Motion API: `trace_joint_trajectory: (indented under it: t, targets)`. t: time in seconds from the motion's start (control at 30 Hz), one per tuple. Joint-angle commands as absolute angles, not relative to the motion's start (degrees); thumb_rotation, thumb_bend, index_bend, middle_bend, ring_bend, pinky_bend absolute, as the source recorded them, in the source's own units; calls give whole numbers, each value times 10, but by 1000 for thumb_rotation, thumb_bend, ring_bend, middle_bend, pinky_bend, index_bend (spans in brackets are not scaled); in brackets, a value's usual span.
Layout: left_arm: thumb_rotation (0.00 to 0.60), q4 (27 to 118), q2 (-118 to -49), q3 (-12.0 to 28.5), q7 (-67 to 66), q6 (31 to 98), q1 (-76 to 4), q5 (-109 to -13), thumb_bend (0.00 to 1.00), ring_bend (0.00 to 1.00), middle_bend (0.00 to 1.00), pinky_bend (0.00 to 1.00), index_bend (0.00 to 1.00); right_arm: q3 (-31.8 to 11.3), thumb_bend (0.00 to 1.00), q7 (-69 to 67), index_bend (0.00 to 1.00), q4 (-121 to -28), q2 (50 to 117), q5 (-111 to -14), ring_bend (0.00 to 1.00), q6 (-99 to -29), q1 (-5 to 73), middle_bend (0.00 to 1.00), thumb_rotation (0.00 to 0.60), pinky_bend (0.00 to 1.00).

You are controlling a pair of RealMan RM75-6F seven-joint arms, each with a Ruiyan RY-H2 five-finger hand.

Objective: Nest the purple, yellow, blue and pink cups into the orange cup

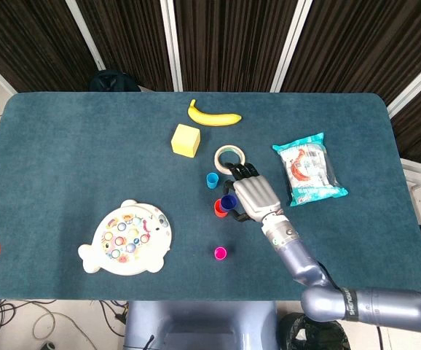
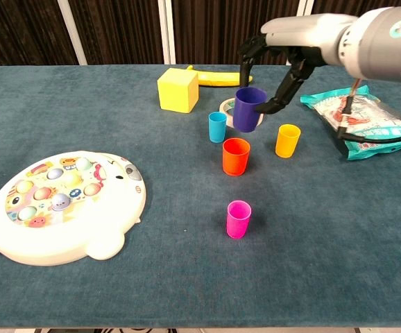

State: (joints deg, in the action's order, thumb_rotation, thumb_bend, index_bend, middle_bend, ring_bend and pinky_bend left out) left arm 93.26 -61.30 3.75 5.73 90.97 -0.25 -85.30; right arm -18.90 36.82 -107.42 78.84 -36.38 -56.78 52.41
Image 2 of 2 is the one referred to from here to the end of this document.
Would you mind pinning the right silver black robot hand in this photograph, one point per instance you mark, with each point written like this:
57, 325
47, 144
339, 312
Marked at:
301, 33

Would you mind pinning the purple plastic cup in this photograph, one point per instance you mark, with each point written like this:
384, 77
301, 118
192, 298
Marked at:
245, 114

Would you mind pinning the yellow plastic cup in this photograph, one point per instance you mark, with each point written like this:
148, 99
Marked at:
286, 145

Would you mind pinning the blue plastic cup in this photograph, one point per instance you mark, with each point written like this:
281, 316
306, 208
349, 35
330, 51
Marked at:
216, 130

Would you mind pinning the pink plastic cup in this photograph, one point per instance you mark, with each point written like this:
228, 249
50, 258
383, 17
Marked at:
238, 225

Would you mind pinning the yellow banana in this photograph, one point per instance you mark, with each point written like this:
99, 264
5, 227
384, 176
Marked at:
218, 79

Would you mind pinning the beige masking tape roll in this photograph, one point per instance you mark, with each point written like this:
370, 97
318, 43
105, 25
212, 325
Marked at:
224, 108

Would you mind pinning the teal clear snack bag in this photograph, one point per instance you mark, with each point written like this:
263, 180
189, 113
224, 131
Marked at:
388, 118

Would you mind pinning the yellow foam cube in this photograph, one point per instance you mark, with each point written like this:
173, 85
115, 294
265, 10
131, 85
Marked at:
178, 93

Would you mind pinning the orange plastic cup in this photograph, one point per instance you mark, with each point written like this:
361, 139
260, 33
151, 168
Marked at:
235, 163

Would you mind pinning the teal felt table cover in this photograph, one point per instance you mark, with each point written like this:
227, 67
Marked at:
82, 104

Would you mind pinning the white fish whack toy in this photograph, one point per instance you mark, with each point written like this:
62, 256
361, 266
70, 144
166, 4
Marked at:
65, 239

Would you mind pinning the white partition post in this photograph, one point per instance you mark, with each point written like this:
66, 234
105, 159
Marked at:
166, 34
299, 10
72, 34

